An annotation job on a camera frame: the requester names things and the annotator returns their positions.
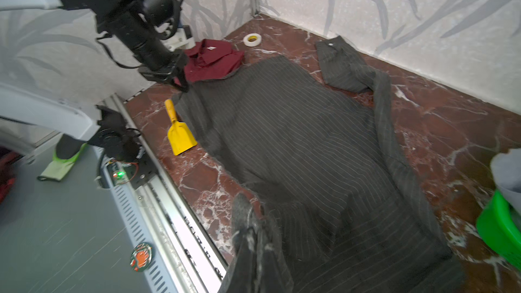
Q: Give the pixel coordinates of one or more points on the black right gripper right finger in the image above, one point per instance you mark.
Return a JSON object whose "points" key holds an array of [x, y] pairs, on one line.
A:
{"points": [[269, 275]]}

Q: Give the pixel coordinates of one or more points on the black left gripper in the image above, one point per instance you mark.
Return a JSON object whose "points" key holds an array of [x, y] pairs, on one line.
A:
{"points": [[173, 73]]}

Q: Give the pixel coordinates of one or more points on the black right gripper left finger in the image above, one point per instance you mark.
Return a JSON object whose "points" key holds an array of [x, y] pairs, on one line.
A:
{"points": [[241, 273]]}

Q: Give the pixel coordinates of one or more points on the dark grey striped shirt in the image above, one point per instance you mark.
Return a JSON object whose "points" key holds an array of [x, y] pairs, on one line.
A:
{"points": [[324, 162]]}

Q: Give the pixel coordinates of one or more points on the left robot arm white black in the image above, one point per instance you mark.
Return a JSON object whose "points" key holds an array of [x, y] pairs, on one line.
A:
{"points": [[60, 58]]}

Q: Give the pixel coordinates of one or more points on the maroon folded shirt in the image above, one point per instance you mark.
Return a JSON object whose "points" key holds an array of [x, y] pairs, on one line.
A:
{"points": [[211, 59]]}

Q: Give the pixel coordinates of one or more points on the yellow toy shovel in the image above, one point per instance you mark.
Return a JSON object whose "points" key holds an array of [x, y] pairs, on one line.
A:
{"points": [[179, 135]]}

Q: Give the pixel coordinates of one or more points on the white tape roll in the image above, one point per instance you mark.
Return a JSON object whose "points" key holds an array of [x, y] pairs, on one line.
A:
{"points": [[252, 40]]}

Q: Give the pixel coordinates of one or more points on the round red sticker badge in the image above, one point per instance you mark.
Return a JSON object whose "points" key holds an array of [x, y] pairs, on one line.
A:
{"points": [[142, 257]]}

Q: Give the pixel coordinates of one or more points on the small green circuit board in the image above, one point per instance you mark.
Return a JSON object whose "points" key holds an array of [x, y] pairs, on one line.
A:
{"points": [[121, 173]]}

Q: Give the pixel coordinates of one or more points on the green plastic basket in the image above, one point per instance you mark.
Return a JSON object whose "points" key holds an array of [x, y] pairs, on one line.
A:
{"points": [[498, 231]]}

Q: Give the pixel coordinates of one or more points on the light grey shirt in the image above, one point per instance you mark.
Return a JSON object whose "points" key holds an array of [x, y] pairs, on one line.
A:
{"points": [[506, 171]]}

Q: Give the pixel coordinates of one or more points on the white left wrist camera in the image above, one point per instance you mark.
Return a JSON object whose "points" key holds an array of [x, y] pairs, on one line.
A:
{"points": [[182, 39]]}

